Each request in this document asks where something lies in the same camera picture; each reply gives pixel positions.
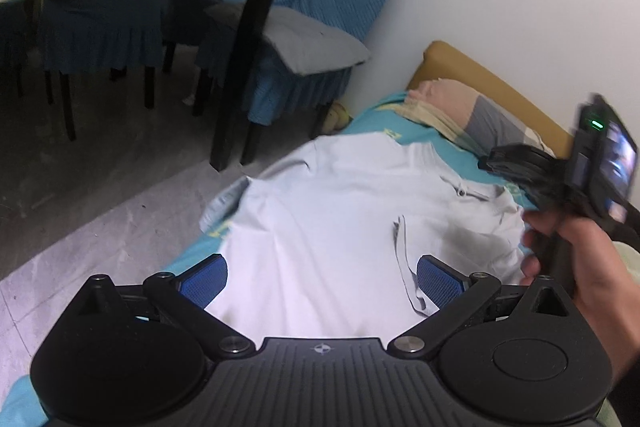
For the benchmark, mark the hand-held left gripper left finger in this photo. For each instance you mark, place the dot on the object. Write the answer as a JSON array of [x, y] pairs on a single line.
[[204, 281]]

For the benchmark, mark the mustard yellow bolster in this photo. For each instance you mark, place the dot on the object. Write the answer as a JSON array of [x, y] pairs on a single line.
[[490, 72]]

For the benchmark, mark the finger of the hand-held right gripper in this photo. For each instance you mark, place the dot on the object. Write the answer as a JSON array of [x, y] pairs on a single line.
[[520, 164]]

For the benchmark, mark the teal bed sheet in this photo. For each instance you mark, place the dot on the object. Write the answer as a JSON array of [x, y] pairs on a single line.
[[370, 122]]

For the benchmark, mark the person's right hand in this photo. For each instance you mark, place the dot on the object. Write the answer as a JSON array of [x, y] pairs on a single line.
[[595, 267]]

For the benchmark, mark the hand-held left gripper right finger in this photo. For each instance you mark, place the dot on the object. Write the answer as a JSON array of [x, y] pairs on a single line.
[[440, 284]]

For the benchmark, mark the white polo shirt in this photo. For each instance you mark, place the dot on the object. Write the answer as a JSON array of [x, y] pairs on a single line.
[[325, 217]]

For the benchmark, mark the yellow slipper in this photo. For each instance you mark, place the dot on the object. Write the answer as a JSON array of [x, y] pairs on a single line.
[[336, 116]]

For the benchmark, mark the patchwork pillow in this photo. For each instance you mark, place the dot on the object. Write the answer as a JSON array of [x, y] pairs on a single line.
[[460, 107]]

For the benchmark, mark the person's right forearm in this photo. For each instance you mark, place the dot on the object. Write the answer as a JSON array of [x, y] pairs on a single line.
[[625, 352]]

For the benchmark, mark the grey seat cushion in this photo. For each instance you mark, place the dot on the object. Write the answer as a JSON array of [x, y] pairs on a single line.
[[305, 42]]

